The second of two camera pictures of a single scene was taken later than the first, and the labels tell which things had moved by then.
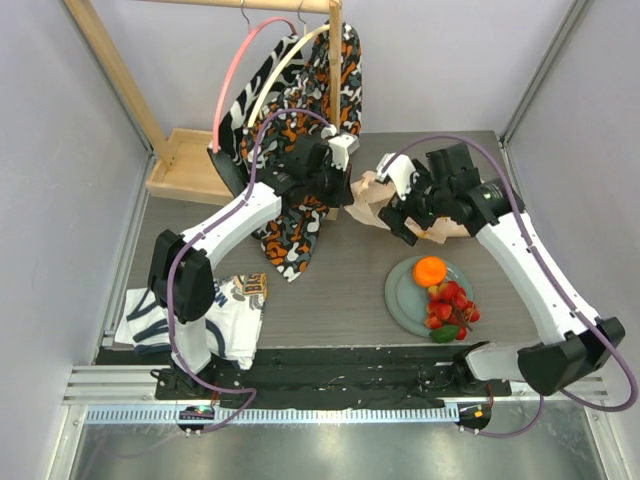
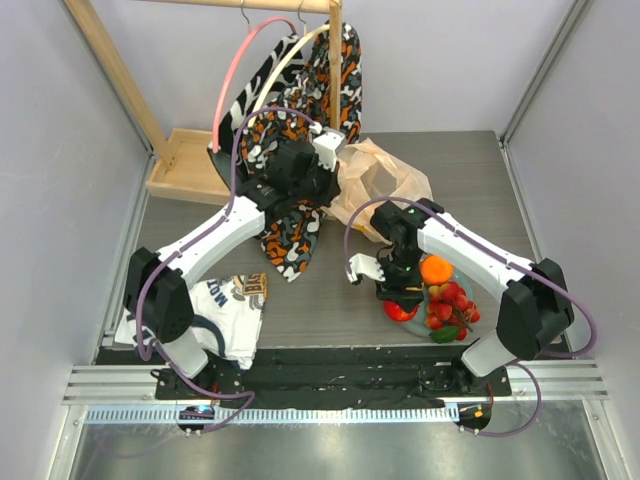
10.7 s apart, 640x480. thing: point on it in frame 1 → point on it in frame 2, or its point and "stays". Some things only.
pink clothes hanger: [226, 70] stays
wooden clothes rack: [190, 171] stays
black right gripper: [403, 215] → [398, 290]
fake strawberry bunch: [449, 314] stays
